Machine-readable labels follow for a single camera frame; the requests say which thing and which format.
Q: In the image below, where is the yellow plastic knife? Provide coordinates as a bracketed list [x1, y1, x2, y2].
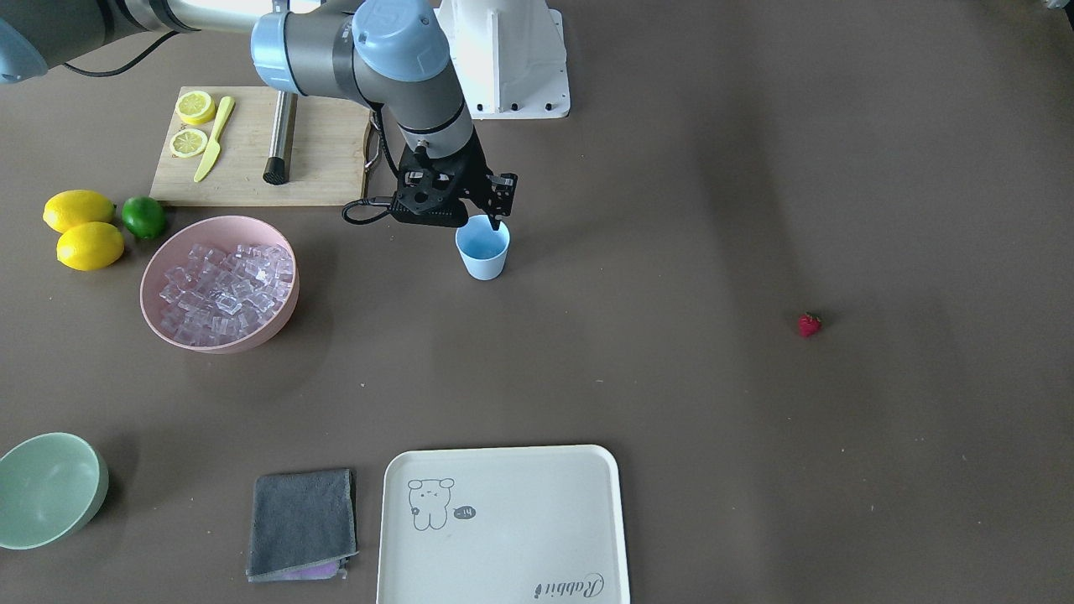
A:
[193, 96, 237, 183]

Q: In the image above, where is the yellow lemon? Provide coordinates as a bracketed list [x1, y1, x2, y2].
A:
[42, 189, 116, 233]
[56, 221, 124, 271]

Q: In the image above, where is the bamboo cutting board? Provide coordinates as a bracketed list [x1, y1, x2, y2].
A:
[149, 86, 372, 207]

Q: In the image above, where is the lemon half slice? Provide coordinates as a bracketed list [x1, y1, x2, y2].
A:
[174, 91, 217, 126]
[169, 128, 211, 159]

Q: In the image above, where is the green lime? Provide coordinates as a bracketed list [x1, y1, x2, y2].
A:
[120, 196, 166, 238]

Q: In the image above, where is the red strawberry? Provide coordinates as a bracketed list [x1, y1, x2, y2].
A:
[797, 312, 822, 339]

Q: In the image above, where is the black camera cable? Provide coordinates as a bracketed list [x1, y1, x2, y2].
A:
[342, 109, 404, 226]

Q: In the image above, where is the mint green bowl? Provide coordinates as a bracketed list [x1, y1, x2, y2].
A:
[1, 432, 110, 550]

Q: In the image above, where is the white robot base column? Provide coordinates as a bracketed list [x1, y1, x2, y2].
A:
[435, 1, 571, 120]

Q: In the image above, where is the grey folded cloth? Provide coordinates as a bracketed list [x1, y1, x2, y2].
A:
[245, 469, 357, 583]

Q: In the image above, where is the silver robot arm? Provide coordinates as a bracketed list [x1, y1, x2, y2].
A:
[1, 1, 517, 230]

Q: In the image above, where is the cream rabbit tray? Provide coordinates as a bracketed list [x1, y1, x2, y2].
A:
[377, 445, 632, 603]

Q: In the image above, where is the pink bowl of ice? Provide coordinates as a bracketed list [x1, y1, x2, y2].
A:
[139, 216, 299, 353]

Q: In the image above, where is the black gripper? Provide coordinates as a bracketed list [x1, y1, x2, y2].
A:
[394, 138, 519, 231]

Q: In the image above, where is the light blue plastic cup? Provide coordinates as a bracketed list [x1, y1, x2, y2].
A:
[454, 215, 511, 281]

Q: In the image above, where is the steel muddler black tip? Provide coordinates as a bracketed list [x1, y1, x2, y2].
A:
[263, 91, 297, 186]

